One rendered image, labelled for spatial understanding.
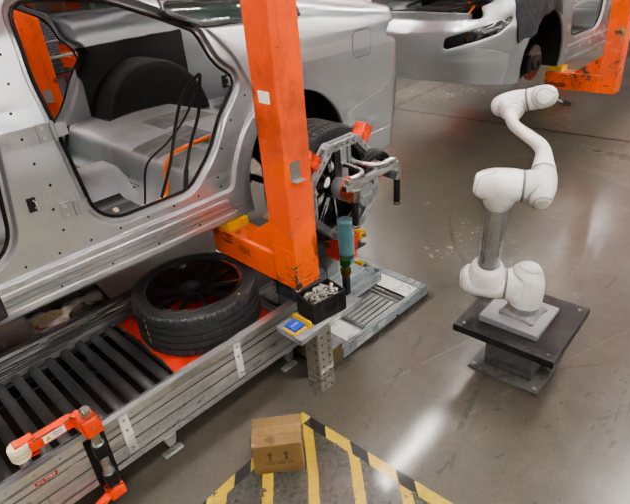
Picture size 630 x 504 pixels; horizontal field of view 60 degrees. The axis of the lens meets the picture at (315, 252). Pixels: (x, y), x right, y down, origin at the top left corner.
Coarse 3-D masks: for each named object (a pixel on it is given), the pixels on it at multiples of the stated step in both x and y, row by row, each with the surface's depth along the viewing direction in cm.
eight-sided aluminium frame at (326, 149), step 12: (324, 144) 276; (336, 144) 276; (348, 144) 283; (360, 144) 290; (324, 156) 273; (324, 168) 275; (372, 168) 305; (312, 180) 272; (372, 180) 309; (360, 216) 311; (324, 228) 290; (336, 228) 304
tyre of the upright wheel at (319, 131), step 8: (312, 120) 293; (320, 120) 295; (328, 120) 298; (312, 128) 283; (320, 128) 281; (328, 128) 281; (336, 128) 285; (344, 128) 289; (352, 128) 294; (312, 136) 278; (320, 136) 278; (328, 136) 282; (336, 136) 287; (312, 144) 276; (320, 144) 280; (264, 184) 289; (264, 192) 291; (320, 232) 301; (320, 240) 304
